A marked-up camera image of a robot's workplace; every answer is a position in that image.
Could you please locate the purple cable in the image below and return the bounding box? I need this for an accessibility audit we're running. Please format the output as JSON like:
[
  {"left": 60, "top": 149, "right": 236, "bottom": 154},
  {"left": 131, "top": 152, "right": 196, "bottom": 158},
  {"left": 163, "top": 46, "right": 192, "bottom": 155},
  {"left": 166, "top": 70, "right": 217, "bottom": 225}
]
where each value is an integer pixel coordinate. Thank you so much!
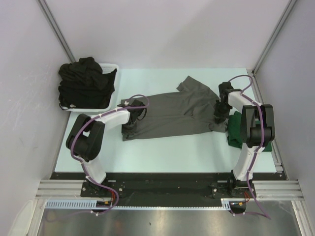
[
  {"left": 228, "top": 75, "right": 271, "bottom": 219},
  {"left": 45, "top": 94, "right": 151, "bottom": 223}
]

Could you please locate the white plastic basket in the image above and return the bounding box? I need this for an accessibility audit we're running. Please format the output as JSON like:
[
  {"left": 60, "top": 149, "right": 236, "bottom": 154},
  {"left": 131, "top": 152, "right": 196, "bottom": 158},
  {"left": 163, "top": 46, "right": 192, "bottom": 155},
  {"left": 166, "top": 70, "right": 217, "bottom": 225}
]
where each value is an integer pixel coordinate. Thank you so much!
[{"left": 60, "top": 63, "right": 121, "bottom": 114}]

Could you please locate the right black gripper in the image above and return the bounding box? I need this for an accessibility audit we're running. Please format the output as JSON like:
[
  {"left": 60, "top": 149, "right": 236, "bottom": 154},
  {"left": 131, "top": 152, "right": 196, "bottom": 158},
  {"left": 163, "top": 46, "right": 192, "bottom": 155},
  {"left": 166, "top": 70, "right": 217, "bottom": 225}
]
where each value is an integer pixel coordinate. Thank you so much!
[{"left": 214, "top": 100, "right": 232, "bottom": 123}]

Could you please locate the black t shirts pile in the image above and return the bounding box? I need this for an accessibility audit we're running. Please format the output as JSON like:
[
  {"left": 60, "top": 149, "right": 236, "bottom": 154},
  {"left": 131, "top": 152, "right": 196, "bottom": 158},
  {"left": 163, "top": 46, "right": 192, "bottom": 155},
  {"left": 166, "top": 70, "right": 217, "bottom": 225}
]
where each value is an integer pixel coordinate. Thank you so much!
[{"left": 58, "top": 57, "right": 118, "bottom": 110}]

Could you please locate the grey t shirt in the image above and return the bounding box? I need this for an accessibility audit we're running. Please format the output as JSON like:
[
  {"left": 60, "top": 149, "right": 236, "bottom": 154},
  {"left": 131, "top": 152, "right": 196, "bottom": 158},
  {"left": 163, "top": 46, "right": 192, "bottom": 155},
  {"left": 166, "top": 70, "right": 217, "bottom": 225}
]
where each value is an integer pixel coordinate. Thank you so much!
[{"left": 123, "top": 76, "right": 227, "bottom": 141}]

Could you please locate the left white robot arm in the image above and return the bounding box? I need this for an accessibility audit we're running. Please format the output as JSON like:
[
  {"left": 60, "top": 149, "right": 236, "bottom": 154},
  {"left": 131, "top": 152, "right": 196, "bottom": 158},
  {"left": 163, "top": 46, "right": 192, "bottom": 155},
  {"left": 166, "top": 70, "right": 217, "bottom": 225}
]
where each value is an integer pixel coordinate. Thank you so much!
[{"left": 66, "top": 97, "right": 149, "bottom": 197}]

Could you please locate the light blue cable duct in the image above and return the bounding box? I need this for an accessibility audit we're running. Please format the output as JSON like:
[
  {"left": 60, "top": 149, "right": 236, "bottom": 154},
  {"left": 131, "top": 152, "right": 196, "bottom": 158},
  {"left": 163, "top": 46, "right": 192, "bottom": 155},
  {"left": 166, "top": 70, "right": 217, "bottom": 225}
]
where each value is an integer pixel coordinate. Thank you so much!
[{"left": 45, "top": 200, "right": 231, "bottom": 210}]

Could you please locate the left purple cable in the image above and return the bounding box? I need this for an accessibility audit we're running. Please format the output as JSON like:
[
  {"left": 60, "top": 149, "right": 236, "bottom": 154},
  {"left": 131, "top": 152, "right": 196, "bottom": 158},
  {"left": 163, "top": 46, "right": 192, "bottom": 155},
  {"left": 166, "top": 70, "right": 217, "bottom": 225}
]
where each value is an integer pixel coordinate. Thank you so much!
[{"left": 45, "top": 94, "right": 151, "bottom": 223}]

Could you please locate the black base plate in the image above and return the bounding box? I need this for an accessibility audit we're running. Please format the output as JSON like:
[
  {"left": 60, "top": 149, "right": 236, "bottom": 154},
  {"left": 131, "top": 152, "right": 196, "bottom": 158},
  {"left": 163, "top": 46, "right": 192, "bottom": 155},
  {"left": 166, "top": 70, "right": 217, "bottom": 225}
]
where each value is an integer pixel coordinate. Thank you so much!
[{"left": 50, "top": 172, "right": 288, "bottom": 208}]

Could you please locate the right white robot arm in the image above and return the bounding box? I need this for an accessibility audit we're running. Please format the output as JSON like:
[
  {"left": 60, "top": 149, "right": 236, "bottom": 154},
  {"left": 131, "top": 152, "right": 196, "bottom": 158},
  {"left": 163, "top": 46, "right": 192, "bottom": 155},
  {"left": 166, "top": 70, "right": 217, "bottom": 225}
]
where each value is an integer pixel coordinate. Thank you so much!
[{"left": 214, "top": 82, "right": 275, "bottom": 198}]

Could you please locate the aluminium frame rail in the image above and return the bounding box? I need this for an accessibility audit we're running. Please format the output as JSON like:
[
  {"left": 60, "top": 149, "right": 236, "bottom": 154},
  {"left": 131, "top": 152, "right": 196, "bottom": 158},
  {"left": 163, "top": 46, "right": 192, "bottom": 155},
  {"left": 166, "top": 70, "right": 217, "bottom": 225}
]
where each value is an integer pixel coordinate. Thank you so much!
[{"left": 35, "top": 179, "right": 304, "bottom": 201}]

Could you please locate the green folded t shirt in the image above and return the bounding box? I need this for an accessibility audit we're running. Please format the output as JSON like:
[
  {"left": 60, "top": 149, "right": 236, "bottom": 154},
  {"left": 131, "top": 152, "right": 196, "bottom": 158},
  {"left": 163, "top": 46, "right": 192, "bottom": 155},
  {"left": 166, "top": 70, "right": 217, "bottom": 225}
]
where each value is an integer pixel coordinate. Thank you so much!
[{"left": 227, "top": 111, "right": 272, "bottom": 152}]

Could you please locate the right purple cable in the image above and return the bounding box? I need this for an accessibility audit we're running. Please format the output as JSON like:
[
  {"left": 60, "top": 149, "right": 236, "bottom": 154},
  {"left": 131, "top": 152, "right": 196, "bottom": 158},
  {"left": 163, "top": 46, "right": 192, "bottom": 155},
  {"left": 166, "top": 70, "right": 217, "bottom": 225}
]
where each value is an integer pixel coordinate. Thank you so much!
[{"left": 228, "top": 75, "right": 271, "bottom": 219}]

